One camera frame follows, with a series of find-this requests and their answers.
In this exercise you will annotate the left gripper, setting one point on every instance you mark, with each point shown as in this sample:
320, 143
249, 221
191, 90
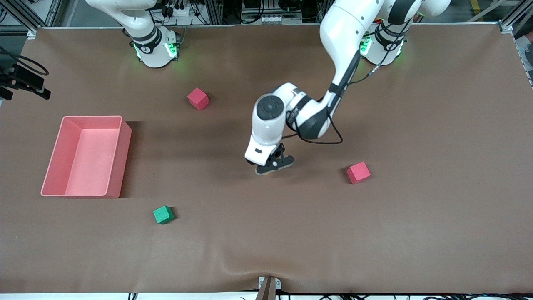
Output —
249, 162

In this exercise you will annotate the white power strip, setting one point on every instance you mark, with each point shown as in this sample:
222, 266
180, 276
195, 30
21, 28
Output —
183, 11

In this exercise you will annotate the pink plastic bin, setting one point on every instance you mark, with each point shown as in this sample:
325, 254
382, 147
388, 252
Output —
91, 175

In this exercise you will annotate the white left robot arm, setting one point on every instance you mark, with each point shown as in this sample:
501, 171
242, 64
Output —
345, 33

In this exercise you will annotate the brown table cover mat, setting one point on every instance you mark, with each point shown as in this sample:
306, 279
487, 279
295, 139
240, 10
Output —
266, 233

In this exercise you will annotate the pink foam cube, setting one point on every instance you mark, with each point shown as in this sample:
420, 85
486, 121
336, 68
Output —
198, 99
358, 173

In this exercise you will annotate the aluminium frame post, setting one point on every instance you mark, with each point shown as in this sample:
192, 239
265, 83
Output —
214, 12

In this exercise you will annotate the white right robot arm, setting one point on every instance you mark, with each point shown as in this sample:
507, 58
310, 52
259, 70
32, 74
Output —
150, 46

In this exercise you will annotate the diagonal aluminium frame profile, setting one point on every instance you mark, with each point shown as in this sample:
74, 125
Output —
23, 17
515, 16

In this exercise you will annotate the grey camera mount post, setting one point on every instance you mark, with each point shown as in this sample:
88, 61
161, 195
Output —
268, 291

